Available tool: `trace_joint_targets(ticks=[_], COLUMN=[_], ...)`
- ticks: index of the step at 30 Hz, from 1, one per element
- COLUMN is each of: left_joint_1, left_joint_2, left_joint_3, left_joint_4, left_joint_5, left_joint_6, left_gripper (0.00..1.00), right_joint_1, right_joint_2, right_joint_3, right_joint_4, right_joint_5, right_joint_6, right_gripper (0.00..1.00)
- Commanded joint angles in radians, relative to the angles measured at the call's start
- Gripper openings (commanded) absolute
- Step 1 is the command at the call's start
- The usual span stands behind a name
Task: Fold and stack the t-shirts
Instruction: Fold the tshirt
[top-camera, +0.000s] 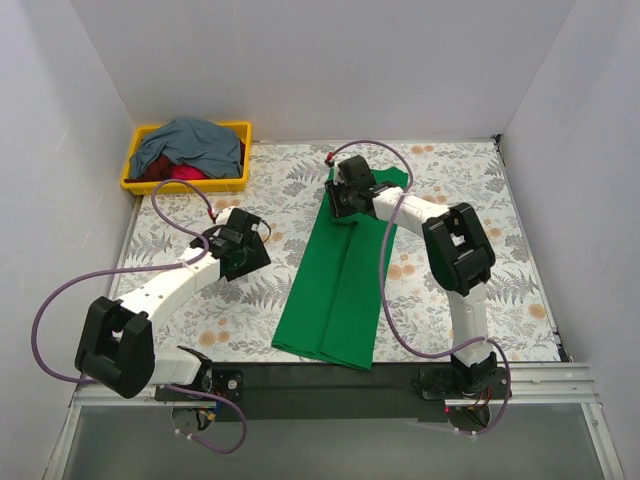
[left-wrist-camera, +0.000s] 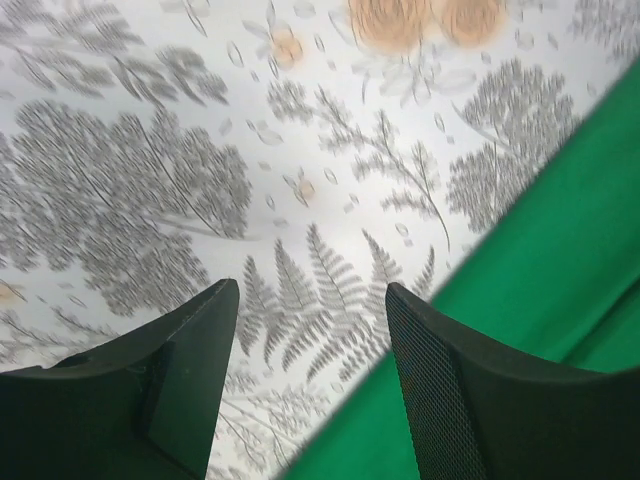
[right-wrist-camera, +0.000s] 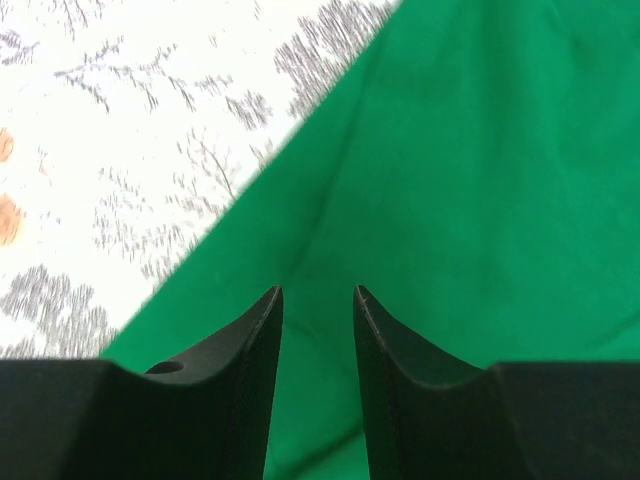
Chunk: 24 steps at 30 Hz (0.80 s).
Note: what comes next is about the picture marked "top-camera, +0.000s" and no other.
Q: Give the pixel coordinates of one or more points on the aluminium frame rail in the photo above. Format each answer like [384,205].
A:
[311,420]

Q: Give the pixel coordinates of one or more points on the dark red t-shirt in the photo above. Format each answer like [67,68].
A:
[160,169]

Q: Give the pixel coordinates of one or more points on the magenta t-shirt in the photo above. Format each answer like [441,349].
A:
[187,172]

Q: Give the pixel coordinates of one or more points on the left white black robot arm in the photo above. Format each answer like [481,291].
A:
[117,348]

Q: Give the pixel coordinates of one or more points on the green t-shirt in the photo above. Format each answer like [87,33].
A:
[333,308]

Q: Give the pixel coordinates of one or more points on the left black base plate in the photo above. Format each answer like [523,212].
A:
[227,383]

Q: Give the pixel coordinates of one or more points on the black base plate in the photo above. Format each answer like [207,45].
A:
[443,382]
[227,383]

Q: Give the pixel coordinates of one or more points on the grey-blue t-shirt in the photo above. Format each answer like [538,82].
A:
[207,146]

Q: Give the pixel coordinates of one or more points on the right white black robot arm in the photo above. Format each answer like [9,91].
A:
[459,253]

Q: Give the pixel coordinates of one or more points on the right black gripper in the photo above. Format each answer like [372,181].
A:
[337,201]

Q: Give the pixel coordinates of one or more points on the floral patterned table mat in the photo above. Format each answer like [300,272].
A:
[236,320]

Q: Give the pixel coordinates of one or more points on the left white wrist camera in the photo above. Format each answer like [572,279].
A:
[221,217]

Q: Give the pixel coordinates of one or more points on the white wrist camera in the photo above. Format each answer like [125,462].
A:
[221,217]
[334,164]

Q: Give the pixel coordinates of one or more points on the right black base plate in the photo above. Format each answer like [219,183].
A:
[443,382]

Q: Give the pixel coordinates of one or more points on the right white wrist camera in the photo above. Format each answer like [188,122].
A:
[334,164]

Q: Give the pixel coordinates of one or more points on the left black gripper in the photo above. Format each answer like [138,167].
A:
[248,257]

